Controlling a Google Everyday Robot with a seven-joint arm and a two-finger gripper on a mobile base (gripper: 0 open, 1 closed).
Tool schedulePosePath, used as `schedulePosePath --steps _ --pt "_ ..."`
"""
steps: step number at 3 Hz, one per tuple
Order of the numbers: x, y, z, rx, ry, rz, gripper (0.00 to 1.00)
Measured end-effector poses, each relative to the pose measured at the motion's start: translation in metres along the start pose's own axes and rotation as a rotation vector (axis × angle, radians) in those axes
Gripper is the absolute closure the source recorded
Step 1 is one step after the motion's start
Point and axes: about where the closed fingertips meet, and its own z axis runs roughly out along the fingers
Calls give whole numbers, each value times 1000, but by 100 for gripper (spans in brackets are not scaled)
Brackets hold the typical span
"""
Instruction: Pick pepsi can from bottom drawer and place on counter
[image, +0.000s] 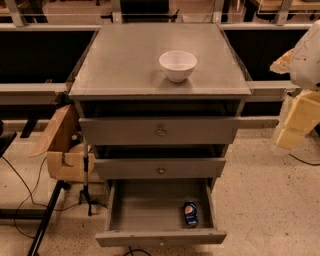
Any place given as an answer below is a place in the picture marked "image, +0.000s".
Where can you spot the black tripod stand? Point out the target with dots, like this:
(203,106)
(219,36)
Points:
(84,193)

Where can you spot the grey top drawer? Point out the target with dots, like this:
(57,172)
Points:
(159,130)

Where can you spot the grey open bottom drawer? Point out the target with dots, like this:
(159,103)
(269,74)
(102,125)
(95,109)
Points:
(150,213)

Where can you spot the grey drawer cabinet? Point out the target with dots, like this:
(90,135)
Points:
(121,78)

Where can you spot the white ceramic bowl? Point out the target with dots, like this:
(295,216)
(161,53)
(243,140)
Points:
(177,65)

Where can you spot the black metal frame leg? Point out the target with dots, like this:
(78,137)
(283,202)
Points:
(33,251)

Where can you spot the grey middle drawer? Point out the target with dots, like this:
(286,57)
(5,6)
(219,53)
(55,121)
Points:
(157,168)

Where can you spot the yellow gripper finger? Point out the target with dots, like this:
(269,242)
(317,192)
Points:
(302,118)

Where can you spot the blue pepsi can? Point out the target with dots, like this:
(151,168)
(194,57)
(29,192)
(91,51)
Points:
(190,214)

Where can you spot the brown cardboard box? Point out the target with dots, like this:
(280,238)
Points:
(64,155)

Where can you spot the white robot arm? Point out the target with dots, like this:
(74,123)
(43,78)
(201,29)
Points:
(303,64)

